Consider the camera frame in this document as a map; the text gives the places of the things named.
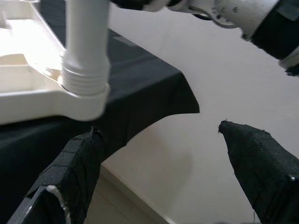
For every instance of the white plastic table leg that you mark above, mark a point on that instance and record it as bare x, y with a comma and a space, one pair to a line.
86, 35

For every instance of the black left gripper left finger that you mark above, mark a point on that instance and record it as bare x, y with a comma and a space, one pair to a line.
65, 182

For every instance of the white plastic table top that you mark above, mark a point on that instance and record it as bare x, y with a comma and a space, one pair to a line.
35, 102

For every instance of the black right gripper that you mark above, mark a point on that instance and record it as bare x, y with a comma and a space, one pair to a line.
130, 3

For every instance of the black tablecloth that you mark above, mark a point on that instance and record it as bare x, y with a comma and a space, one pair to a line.
140, 88

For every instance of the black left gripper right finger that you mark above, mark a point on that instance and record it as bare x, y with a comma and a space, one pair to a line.
264, 175

